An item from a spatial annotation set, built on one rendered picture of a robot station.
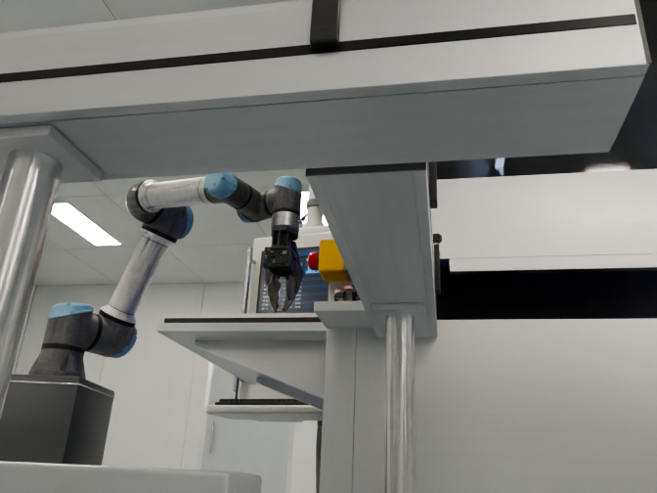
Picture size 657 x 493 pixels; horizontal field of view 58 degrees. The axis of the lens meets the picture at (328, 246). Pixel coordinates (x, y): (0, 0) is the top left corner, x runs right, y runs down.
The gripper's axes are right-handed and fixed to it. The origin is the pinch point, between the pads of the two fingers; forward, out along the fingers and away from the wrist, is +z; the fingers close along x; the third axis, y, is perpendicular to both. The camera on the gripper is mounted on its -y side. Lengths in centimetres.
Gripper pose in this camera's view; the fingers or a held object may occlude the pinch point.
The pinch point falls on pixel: (281, 307)
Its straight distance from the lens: 151.1
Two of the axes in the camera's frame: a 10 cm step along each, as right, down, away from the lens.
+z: -0.4, 9.2, -3.8
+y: -1.9, -3.8, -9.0
